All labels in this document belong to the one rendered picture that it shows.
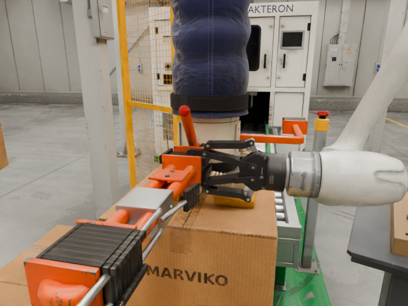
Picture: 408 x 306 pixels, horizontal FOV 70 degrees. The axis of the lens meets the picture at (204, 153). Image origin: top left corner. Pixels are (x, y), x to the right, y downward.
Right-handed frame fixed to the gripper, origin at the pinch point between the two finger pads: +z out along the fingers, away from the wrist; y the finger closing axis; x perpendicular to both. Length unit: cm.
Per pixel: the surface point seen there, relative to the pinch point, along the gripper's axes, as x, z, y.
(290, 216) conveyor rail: 76, -32, 48
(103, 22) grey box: 134, 89, -49
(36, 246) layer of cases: 38, 76, 54
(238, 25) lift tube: 20.0, -8.1, -30.0
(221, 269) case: -2.7, -8.4, 22.2
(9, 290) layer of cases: 13, 66, 54
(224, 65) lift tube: 17.5, -5.4, -20.6
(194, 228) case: -2.5, -2.4, 13.1
